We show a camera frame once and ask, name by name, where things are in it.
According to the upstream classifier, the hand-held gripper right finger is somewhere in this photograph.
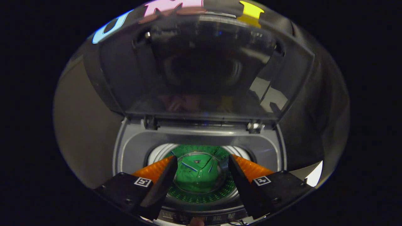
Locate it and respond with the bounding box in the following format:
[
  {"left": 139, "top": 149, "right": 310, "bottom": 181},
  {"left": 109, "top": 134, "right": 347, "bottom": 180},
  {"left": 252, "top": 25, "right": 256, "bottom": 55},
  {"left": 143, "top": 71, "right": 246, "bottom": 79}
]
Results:
[{"left": 227, "top": 154, "right": 315, "bottom": 220}]

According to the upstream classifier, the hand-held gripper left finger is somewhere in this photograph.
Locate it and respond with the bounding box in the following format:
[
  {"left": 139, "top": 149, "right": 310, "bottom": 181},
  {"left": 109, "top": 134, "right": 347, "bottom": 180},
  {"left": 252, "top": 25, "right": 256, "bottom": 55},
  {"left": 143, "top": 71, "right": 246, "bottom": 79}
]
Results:
[{"left": 94, "top": 155, "right": 179, "bottom": 221}]

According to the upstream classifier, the green polo shirt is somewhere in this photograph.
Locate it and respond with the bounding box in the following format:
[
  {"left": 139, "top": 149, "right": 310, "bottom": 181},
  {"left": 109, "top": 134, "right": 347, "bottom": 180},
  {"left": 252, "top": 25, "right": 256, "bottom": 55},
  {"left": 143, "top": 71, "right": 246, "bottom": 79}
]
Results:
[{"left": 174, "top": 153, "right": 221, "bottom": 193}]

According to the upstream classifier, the dark washing machine lid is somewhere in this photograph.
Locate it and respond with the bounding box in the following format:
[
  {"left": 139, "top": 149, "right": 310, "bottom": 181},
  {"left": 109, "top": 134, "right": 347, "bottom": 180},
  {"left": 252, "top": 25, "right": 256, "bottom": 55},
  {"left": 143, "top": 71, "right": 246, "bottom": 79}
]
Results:
[{"left": 83, "top": 12, "right": 315, "bottom": 126}]

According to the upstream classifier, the white patterned board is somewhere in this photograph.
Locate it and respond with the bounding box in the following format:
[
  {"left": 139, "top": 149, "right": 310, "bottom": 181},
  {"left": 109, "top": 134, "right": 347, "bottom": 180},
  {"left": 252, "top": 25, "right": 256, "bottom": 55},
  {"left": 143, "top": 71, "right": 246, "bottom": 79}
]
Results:
[{"left": 306, "top": 161, "right": 323, "bottom": 188}]

